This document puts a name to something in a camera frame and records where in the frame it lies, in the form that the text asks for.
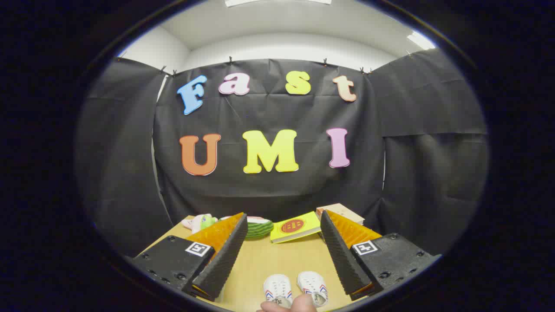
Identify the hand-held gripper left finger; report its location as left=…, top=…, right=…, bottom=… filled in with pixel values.
left=130, top=212, right=248, bottom=302

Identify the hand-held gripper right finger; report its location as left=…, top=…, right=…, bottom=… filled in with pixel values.
left=320, top=210, right=443, bottom=302

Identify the white shoe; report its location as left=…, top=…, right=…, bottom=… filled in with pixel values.
left=297, top=271, right=329, bottom=307
left=263, top=274, right=293, bottom=309

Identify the pink plush toy green hat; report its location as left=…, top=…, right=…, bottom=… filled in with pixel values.
left=181, top=214, right=218, bottom=234

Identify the watermelon slice plush toy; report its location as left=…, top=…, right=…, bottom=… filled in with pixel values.
left=219, top=216, right=274, bottom=240

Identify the yellow book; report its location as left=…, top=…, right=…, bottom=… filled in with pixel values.
left=270, top=211, right=322, bottom=244

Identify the ceiling light panel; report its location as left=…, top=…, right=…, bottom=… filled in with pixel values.
left=407, top=31, right=436, bottom=51
left=225, top=0, right=333, bottom=7

